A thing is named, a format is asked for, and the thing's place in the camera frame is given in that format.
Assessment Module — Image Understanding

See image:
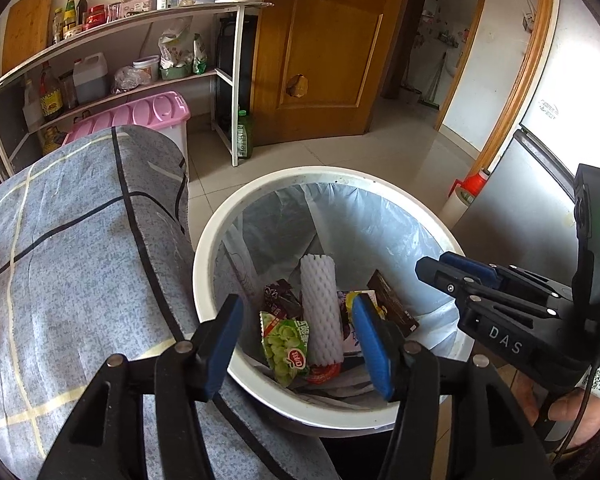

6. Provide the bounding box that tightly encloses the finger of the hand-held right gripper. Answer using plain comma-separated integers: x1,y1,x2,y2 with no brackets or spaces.
439,251,576,302
415,256,572,319

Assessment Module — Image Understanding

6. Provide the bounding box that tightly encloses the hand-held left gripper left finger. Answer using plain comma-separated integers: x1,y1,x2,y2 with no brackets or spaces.
37,294,245,480

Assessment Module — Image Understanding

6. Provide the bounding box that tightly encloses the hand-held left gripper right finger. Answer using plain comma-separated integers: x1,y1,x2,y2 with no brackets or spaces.
351,292,556,480

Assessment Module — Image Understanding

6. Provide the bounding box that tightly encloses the brown chocolate wrapper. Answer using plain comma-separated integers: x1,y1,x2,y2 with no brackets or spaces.
366,269,420,337

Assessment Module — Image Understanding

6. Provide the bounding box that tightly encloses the light green grape candy packet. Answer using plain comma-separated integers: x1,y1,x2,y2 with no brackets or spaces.
259,311,312,387

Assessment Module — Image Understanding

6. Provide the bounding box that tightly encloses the white foam net sleeve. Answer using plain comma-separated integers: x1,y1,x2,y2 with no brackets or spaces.
300,253,344,367

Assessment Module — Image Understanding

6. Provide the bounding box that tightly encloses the white round trash bin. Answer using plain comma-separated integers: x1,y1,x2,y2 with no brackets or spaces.
192,166,473,436

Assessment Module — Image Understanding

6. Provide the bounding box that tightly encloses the maroon foil wrapper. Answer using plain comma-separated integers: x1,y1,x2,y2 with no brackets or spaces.
264,279,303,321

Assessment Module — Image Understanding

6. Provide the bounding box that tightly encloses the person's right hand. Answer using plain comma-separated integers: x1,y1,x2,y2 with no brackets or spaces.
510,375,600,450

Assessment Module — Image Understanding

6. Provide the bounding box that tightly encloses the red and white thermos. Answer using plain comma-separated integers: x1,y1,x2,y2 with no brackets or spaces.
440,170,491,223

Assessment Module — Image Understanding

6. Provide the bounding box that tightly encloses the translucent bin liner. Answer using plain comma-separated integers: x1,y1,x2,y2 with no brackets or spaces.
215,182,461,396

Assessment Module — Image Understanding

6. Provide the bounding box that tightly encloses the grey checked blanket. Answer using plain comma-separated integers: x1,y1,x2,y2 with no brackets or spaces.
0,125,341,480

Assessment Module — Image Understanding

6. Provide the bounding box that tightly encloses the grey refrigerator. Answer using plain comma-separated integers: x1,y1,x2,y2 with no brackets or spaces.
457,0,600,261

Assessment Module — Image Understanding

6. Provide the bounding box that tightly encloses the green glass bottle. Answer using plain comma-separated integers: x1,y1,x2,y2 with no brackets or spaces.
236,109,255,158

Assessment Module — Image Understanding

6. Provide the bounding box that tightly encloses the wooden door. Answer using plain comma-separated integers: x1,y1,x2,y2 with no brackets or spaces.
250,0,396,148

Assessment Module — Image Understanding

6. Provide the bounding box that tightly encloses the pink lidded storage box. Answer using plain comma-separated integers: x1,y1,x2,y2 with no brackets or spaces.
62,91,191,181

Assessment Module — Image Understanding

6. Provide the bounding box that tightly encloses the yellow cooking oil bottle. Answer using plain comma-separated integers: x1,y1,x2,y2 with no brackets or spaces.
40,127,68,156

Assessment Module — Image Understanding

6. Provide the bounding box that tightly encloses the green bowl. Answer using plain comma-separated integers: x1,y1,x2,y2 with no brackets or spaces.
159,62,193,81

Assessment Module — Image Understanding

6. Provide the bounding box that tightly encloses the crumpled clear plastic bag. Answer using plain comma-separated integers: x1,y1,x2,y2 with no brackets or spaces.
111,66,153,95

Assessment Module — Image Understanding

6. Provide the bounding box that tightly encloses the white plastic tub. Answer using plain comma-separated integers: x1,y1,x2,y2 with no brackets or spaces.
132,55,161,83

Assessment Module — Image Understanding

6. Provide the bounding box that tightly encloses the green seasoning packet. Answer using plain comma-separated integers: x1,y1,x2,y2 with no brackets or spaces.
192,34,208,75

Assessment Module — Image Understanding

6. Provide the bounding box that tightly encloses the dark liquid jerrycan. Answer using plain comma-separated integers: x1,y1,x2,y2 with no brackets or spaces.
72,52,109,105

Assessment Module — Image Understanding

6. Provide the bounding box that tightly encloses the dark sauce bottle yellow label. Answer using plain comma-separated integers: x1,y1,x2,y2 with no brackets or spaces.
39,60,65,121

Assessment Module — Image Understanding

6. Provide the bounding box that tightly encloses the white plastic jug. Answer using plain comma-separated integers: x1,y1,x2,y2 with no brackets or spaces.
22,80,43,131

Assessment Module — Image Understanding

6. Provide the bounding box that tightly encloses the white printed food bag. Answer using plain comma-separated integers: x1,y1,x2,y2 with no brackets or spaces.
159,17,195,68

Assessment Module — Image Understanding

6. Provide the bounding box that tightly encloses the white curved shelf unit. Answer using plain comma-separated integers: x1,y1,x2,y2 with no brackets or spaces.
0,1,275,186

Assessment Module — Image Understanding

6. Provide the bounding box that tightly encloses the wooden cutting board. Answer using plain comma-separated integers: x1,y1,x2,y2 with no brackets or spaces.
1,0,58,76

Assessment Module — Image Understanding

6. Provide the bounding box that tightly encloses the wooden door frame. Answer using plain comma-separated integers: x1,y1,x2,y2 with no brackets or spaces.
380,0,556,176

